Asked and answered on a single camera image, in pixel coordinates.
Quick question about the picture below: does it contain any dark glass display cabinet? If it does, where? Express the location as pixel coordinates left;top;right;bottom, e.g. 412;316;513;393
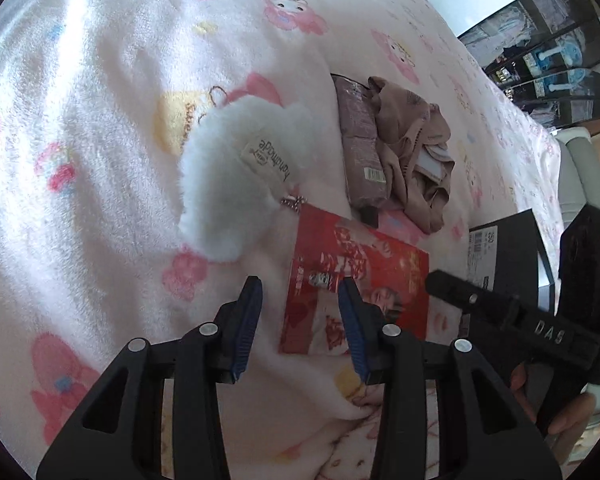
457;0;600;128

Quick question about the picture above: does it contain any red booklet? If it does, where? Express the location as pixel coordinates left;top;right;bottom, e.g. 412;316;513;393
278;203;430;356

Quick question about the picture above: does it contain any white fluffy plush keychain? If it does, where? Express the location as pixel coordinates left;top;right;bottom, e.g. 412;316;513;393
177;95;316;263

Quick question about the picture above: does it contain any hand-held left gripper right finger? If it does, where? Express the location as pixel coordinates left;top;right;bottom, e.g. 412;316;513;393
337;276;566;480

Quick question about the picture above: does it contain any brown cloth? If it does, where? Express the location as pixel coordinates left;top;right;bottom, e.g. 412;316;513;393
367;76;453;233

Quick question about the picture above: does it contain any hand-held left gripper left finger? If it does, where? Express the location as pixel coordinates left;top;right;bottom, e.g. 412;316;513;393
36;276;264;480

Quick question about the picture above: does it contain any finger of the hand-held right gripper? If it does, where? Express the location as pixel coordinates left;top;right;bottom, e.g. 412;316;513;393
424;269;523;333

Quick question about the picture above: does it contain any grey padded chair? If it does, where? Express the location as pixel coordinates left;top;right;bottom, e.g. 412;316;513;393
555;127;600;233

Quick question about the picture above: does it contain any white red-outline printed cloth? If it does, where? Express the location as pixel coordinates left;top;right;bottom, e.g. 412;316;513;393
160;360;443;480

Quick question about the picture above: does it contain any black box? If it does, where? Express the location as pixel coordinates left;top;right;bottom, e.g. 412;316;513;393
460;208;563;341

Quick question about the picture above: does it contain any pink cartoon printed blanket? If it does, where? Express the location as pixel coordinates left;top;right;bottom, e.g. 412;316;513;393
0;0;566;480

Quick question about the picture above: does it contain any person's right hand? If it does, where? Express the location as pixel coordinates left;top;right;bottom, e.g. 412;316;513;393
509;364;600;438

